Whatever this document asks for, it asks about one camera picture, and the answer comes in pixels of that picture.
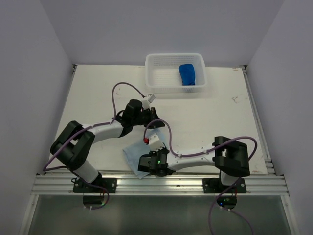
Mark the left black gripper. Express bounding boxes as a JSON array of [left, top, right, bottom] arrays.
[[132, 107, 165, 129]]

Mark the light blue towel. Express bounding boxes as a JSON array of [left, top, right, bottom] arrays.
[[123, 129, 165, 179]]

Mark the dark blue towel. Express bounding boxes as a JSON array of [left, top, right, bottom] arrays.
[[179, 64, 195, 86]]

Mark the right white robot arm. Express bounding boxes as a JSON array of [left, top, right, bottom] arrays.
[[138, 134, 250, 193]]

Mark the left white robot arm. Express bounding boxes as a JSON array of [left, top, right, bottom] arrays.
[[50, 99, 165, 193]]

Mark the white perforated plastic basket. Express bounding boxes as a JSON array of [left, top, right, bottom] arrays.
[[145, 53, 207, 93]]

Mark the purple cable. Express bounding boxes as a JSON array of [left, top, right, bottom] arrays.
[[220, 205, 255, 235], [83, 186, 110, 210], [143, 119, 258, 235], [43, 82, 145, 172]]

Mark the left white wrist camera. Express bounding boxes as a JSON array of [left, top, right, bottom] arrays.
[[141, 94, 156, 110]]

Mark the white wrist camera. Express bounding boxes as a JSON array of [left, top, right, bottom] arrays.
[[148, 134, 165, 151], [141, 94, 156, 110]]

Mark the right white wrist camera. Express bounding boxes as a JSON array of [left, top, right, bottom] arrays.
[[148, 134, 165, 151]]

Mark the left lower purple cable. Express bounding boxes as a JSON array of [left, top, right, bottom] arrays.
[[83, 186, 110, 210]]

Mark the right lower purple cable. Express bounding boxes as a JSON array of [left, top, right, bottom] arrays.
[[220, 205, 255, 235]]

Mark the aluminium mounting rail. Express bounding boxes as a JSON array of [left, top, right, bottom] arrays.
[[31, 170, 289, 196]]

